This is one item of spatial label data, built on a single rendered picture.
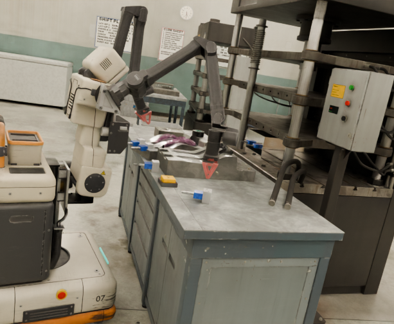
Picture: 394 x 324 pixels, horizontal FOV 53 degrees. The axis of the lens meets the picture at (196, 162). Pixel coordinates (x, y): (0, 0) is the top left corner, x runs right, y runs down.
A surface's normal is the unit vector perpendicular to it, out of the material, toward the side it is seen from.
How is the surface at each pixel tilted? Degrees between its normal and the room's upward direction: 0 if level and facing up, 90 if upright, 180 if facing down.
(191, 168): 90
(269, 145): 90
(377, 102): 90
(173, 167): 90
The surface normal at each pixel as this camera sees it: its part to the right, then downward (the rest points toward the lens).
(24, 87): 0.15, 0.26
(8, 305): 0.46, 0.29
